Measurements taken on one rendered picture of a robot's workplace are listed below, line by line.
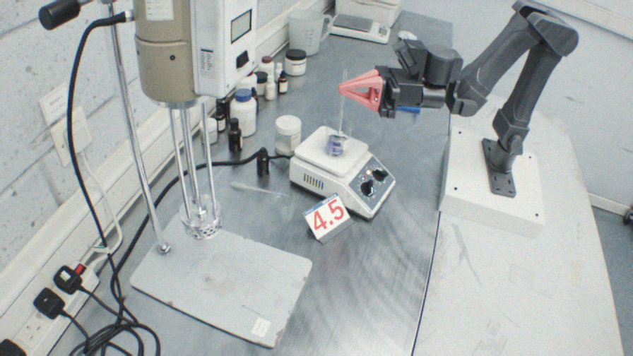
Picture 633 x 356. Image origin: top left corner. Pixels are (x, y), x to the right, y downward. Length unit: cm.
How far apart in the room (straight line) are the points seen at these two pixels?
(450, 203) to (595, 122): 186
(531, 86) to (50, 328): 103
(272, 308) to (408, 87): 45
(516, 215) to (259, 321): 59
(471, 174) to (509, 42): 34
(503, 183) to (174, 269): 74
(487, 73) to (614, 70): 179
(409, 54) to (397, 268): 40
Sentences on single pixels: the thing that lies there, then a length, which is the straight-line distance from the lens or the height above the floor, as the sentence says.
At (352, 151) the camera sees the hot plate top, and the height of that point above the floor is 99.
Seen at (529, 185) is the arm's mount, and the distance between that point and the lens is 102.
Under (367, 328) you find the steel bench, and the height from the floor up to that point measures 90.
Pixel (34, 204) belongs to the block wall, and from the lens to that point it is 74.
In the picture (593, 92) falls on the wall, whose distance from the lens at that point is 252.
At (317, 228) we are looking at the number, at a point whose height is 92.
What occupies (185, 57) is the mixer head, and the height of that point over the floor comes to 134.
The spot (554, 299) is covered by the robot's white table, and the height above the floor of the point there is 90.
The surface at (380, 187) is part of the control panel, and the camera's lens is 86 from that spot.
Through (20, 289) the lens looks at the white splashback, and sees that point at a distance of 73.
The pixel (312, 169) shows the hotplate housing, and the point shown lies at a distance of 83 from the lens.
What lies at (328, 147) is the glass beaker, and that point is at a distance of 81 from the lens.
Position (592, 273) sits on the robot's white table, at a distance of 102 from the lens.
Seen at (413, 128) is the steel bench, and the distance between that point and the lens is 113.
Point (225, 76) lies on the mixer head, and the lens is 39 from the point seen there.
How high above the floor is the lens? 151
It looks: 42 degrees down
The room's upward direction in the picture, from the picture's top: 6 degrees clockwise
